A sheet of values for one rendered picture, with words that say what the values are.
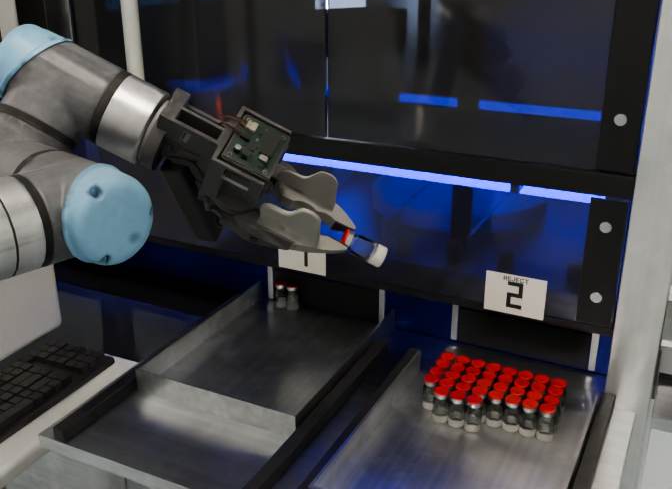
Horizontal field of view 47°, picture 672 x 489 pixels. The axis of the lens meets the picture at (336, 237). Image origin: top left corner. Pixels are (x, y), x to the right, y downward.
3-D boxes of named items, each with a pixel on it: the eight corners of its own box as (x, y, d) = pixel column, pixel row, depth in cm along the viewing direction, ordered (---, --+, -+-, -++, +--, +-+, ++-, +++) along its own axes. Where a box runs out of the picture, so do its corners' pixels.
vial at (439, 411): (435, 413, 106) (436, 384, 104) (450, 417, 105) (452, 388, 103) (429, 421, 104) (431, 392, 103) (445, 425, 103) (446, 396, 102)
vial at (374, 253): (382, 254, 79) (345, 235, 79) (390, 244, 77) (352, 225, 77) (376, 271, 78) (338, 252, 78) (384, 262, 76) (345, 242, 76)
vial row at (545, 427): (425, 400, 109) (427, 372, 107) (554, 435, 101) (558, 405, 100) (419, 408, 107) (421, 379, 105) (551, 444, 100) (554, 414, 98)
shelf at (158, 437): (238, 302, 143) (237, 292, 142) (640, 395, 114) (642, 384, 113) (39, 446, 103) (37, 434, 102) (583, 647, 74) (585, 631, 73)
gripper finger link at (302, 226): (351, 249, 71) (264, 196, 70) (330, 276, 76) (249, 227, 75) (364, 225, 73) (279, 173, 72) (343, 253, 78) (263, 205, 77)
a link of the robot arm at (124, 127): (93, 159, 74) (133, 103, 79) (136, 181, 75) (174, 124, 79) (99, 113, 68) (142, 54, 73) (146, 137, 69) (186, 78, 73)
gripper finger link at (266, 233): (285, 254, 73) (205, 206, 73) (281, 261, 75) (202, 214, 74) (307, 219, 76) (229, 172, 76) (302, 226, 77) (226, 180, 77)
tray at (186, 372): (261, 297, 140) (260, 280, 139) (394, 327, 129) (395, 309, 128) (137, 390, 112) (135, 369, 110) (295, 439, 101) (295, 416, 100)
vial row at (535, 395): (431, 392, 111) (432, 364, 109) (558, 426, 103) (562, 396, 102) (425, 400, 109) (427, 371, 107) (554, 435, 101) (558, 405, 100)
